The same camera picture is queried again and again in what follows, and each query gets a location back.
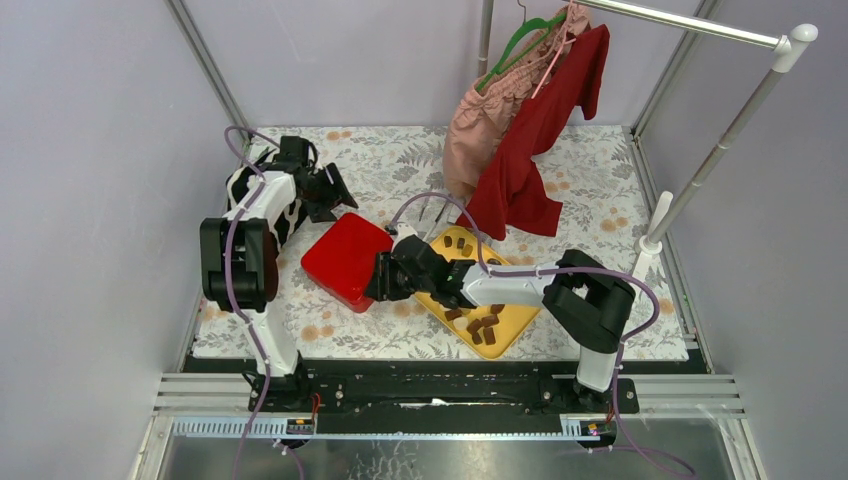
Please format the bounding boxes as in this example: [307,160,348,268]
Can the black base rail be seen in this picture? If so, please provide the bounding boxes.
[182,356,664,435]

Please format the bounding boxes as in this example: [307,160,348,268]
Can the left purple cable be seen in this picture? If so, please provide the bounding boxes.
[223,125,306,480]

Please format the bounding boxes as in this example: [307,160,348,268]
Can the yellow tray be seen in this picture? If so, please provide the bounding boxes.
[415,226,541,360]

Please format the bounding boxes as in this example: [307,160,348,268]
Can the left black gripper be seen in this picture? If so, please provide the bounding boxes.
[296,162,356,223]

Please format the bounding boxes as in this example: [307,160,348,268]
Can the pink hanging garment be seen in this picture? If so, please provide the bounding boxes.
[442,3,592,200]

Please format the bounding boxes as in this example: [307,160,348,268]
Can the zebra striped cloth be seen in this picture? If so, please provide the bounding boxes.
[224,166,307,251]

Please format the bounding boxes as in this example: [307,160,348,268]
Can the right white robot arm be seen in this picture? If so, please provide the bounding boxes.
[365,236,641,412]

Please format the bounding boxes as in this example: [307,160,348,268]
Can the red box lid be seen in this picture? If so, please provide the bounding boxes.
[301,213,393,313]

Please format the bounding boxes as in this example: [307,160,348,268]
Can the green hanger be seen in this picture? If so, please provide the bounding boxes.
[474,13,568,93]

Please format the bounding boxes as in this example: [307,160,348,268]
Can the red hanging garment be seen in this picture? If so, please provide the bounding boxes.
[455,25,610,241]

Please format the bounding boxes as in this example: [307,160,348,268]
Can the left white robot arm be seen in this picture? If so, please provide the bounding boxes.
[199,136,358,411]

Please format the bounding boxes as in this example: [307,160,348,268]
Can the metal clothes rack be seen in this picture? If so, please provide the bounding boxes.
[473,0,820,286]

